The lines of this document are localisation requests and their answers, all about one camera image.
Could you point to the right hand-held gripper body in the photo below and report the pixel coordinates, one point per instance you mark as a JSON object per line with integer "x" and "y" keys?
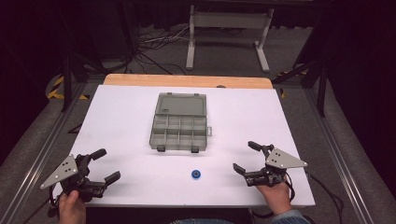
{"x": 281, "y": 160}

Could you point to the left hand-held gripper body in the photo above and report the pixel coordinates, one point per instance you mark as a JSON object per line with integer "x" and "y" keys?
{"x": 67, "y": 169}

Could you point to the person's right hand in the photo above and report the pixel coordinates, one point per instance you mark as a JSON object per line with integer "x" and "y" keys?
{"x": 277, "y": 197}

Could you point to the person's left hand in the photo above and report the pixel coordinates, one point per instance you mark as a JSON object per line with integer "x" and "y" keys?
{"x": 72, "y": 210}

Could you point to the grey plastic compartment box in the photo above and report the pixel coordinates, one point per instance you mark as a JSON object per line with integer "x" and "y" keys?
{"x": 180, "y": 124}

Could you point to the yellow black hazard tape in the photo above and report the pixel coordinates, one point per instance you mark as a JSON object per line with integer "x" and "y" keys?
{"x": 56, "y": 90}

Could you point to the black metal stand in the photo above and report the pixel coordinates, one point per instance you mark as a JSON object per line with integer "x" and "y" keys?
{"x": 67, "y": 81}
{"x": 320, "y": 74}

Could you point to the wooden board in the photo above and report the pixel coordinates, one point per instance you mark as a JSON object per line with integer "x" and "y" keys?
{"x": 174, "y": 81}

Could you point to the white metal stand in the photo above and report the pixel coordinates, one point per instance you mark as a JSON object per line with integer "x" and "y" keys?
{"x": 229, "y": 20}

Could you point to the aluminium floor rail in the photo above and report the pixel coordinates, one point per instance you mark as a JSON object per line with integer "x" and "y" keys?
{"x": 339, "y": 161}
{"x": 34, "y": 158}

